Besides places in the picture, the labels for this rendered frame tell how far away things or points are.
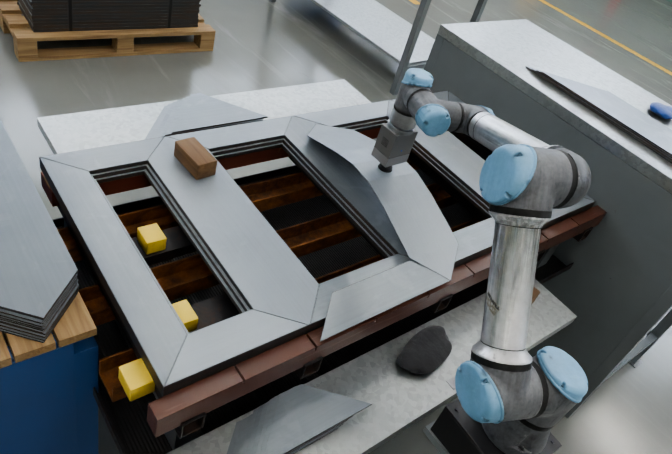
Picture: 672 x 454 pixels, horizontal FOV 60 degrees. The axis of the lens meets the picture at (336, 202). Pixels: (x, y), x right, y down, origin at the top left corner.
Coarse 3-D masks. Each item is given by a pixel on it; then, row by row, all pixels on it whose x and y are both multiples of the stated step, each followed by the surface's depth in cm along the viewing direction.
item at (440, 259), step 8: (440, 248) 156; (448, 248) 157; (456, 248) 158; (416, 256) 151; (424, 256) 152; (432, 256) 153; (440, 256) 154; (448, 256) 156; (424, 264) 151; (432, 264) 152; (440, 264) 153; (448, 264) 154
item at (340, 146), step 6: (366, 138) 184; (324, 144) 175; (330, 144) 175; (336, 144) 176; (342, 144) 176; (348, 144) 177; (354, 144) 177; (360, 144) 178; (366, 144) 178; (372, 144) 179; (336, 150) 171; (342, 150) 171; (348, 150) 172
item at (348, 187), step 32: (288, 128) 186; (352, 128) 200; (320, 160) 177; (160, 192) 151; (352, 192) 169; (192, 224) 142; (384, 224) 161; (544, 224) 182; (384, 256) 156; (480, 256) 165; (160, 288) 126; (224, 288) 133; (320, 288) 136; (320, 320) 129; (256, 352) 121; (160, 384) 109
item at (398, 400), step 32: (544, 288) 184; (448, 320) 163; (480, 320) 166; (544, 320) 172; (384, 352) 148; (320, 384) 136; (352, 384) 138; (384, 384) 141; (416, 384) 143; (448, 384) 146; (384, 416) 134; (416, 416) 136; (192, 448) 117; (224, 448) 119; (320, 448) 124; (352, 448) 126
